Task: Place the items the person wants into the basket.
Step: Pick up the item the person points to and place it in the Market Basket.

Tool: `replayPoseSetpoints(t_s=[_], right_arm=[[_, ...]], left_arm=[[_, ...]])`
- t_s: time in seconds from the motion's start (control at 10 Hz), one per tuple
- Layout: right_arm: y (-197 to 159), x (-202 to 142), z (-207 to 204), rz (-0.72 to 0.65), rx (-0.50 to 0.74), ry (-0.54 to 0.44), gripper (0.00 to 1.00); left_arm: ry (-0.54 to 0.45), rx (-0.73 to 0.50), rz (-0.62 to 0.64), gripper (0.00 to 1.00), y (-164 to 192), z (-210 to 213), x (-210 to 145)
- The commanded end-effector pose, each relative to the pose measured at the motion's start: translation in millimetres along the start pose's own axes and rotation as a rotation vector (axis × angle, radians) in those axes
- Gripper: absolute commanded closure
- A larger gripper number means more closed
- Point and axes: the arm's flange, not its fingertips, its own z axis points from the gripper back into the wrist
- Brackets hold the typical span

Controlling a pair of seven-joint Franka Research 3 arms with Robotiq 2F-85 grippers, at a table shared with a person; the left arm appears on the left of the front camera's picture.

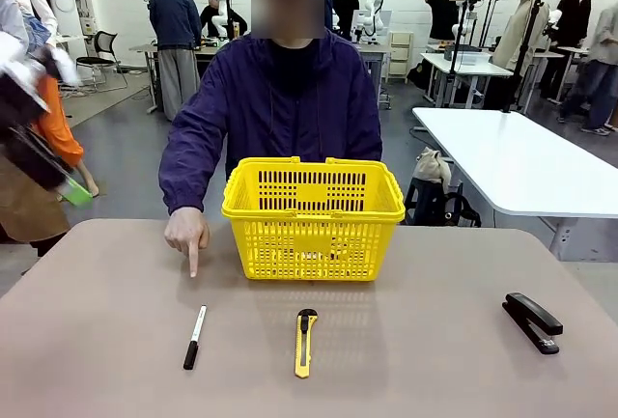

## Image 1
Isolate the person in orange trousers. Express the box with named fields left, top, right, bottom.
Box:
left=0, top=0, right=100, bottom=200

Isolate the black backpack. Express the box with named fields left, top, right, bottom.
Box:
left=442, top=192, right=483, bottom=229

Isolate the seated person in black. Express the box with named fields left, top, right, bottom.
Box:
left=199, top=0, right=248, bottom=39

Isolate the person in black t-shirt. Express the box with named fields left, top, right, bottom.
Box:
left=421, top=0, right=468, bottom=42

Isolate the black office chair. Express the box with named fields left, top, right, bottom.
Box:
left=75, top=30, right=129, bottom=92

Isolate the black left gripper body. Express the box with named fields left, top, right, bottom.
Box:
left=0, top=48, right=74, bottom=193

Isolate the black stool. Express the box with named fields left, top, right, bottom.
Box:
left=403, top=179, right=464, bottom=226

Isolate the white robot beside monitor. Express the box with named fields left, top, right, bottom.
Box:
left=362, top=0, right=388, bottom=45

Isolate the large white table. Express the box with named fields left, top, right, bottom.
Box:
left=411, top=106, right=618, bottom=263

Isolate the person's right hand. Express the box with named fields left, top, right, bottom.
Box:
left=163, top=208, right=211, bottom=279

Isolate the person in black jacket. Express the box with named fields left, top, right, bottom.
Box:
left=539, top=0, right=599, bottom=100

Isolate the person's right forearm purple sleeve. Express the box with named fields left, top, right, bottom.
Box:
left=157, top=147, right=218, bottom=219

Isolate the grey workbench table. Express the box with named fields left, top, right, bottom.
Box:
left=128, top=41, right=223, bottom=115

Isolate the beige cloth bag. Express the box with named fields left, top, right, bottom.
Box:
left=412, top=146, right=453, bottom=195

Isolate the person in beige coat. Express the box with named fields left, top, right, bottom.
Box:
left=491, top=0, right=551, bottom=113

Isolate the yellow plastic shopping basket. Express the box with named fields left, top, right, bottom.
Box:
left=220, top=155, right=406, bottom=283

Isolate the person in purple jacket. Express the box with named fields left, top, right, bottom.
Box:
left=158, top=0, right=383, bottom=182

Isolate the white drawer cabinet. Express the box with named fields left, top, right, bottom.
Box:
left=387, top=30, right=415, bottom=84

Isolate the white black marker pen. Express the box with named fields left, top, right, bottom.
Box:
left=182, top=304, right=208, bottom=371

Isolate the small white table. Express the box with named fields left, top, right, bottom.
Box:
left=418, top=50, right=514, bottom=108

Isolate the brown fabric drape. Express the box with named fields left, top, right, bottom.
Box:
left=0, top=152, right=71, bottom=245

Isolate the person in grey top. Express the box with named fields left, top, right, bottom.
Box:
left=558, top=2, right=618, bottom=137

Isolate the man in blue jacket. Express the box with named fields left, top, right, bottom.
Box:
left=148, top=0, right=203, bottom=123

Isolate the black stapler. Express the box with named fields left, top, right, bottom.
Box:
left=501, top=292, right=565, bottom=355

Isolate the black camera tripod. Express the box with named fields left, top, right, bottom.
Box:
left=501, top=0, right=549, bottom=114

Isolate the black stand with white robot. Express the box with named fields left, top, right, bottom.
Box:
left=448, top=0, right=496, bottom=105

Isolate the yellow black utility knife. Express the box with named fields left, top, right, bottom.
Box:
left=294, top=308, right=319, bottom=379

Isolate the person in black sweater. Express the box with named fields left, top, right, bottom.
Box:
left=327, top=0, right=361, bottom=41

